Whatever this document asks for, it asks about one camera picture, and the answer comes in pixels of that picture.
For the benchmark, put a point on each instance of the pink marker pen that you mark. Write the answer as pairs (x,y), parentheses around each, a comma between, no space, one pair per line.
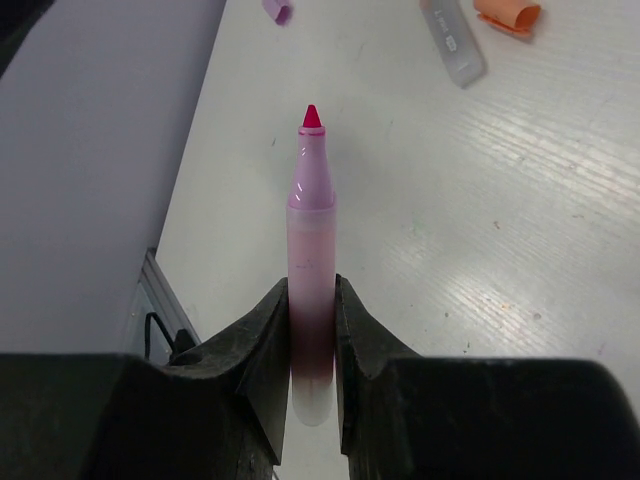
(311,259)

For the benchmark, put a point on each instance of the orange marker pen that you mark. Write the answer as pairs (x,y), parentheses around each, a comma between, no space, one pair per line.
(454,40)

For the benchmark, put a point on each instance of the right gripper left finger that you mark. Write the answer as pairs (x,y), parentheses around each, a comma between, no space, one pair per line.
(241,382)

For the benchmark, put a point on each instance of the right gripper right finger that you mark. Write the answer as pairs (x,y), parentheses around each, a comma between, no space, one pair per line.
(383,411)

